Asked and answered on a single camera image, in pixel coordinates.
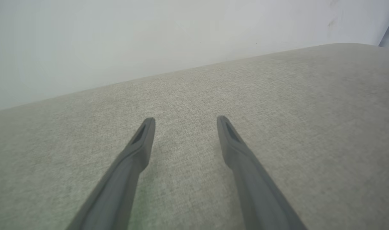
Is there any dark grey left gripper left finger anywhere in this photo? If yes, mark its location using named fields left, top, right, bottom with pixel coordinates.
left=66, top=117, right=156, bottom=230

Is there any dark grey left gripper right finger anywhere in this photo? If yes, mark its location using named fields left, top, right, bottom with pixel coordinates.
left=217, top=116, right=307, bottom=230

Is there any grey fabric sofa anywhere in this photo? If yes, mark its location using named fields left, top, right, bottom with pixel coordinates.
left=0, top=42, right=389, bottom=230

